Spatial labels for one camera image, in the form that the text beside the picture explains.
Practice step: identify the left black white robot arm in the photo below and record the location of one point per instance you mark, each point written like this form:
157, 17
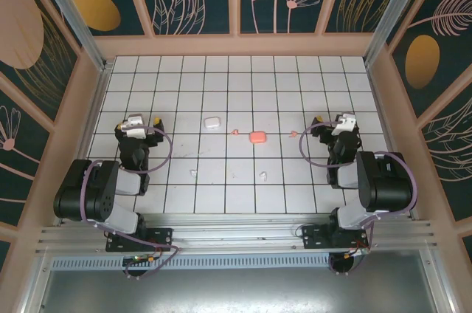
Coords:
73, 195

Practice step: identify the white earbud charging case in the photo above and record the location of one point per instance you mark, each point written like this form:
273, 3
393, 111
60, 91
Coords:
212, 123

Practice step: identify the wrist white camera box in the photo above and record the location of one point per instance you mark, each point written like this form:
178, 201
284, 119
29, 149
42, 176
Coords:
133, 126
343, 125

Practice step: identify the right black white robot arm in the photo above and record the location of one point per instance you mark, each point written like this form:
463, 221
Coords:
387, 184

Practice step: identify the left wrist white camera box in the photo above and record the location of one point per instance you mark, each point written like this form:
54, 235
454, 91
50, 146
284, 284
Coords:
133, 126

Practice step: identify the grey metal sheet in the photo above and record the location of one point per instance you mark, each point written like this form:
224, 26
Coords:
236, 291

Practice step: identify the pink earbud charging case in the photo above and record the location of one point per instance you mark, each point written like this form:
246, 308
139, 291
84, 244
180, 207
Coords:
257, 137

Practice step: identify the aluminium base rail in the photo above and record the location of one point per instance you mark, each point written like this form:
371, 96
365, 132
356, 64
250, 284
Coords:
236, 233

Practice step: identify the aluminium frame post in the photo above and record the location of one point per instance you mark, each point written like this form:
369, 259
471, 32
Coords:
73, 14
394, 6

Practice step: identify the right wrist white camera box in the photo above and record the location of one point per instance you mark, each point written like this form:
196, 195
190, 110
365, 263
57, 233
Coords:
343, 125

